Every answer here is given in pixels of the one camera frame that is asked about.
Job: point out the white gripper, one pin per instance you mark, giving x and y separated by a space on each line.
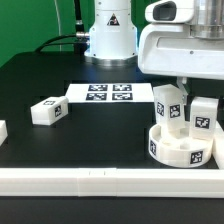
183 38

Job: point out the white round stool seat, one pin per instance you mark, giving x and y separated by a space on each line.
181 152

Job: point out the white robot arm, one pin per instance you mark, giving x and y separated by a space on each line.
113 39

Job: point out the white marker sheet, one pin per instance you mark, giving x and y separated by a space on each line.
110 93

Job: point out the white front fence bar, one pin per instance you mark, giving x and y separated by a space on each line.
112 182

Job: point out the white left fence bar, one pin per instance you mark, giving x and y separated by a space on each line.
3 131

